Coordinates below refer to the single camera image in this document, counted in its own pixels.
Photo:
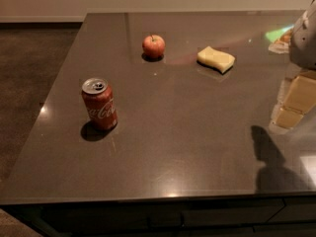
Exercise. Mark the yellow sponge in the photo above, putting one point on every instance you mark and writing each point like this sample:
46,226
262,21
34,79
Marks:
218,60

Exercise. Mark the red Coca-Cola can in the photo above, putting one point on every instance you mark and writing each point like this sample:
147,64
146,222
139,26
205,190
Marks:
98,97

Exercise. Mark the red apple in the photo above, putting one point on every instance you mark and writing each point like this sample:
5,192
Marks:
153,46

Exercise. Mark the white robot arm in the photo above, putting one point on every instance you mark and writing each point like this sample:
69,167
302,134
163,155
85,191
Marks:
302,48

